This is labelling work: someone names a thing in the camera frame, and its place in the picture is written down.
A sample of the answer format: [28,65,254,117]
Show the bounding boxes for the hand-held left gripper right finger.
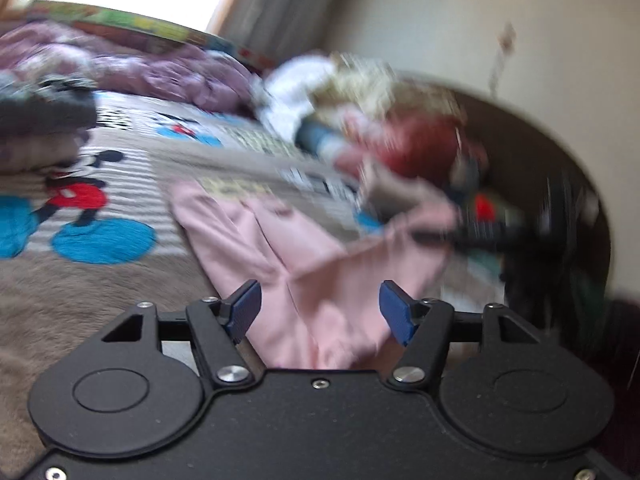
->
[378,281,544,391]

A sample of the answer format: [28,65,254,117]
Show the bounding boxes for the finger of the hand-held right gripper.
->
[412,224,477,252]

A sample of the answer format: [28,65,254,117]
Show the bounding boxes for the white quilt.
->
[259,55,342,142]

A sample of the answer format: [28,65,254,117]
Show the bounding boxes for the purple quilt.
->
[0,22,262,117]

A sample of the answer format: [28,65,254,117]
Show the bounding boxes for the grey curtain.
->
[209,0,362,57]

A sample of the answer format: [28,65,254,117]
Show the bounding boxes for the colourful foam play mat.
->
[24,0,277,69]

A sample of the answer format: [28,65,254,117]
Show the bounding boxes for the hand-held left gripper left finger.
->
[101,279,263,391]

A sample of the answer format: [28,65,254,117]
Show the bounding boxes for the pink sweatshirt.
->
[167,180,462,372]

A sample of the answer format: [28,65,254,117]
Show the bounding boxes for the small red item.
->
[471,194,502,222]

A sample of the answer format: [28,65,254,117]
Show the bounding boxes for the red quilt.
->
[349,109,487,187]

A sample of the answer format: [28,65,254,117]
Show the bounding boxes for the cartoon mouse printed blanket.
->
[0,89,481,441]

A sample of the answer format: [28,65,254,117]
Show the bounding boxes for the blue striped rolled quilt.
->
[294,119,347,157]

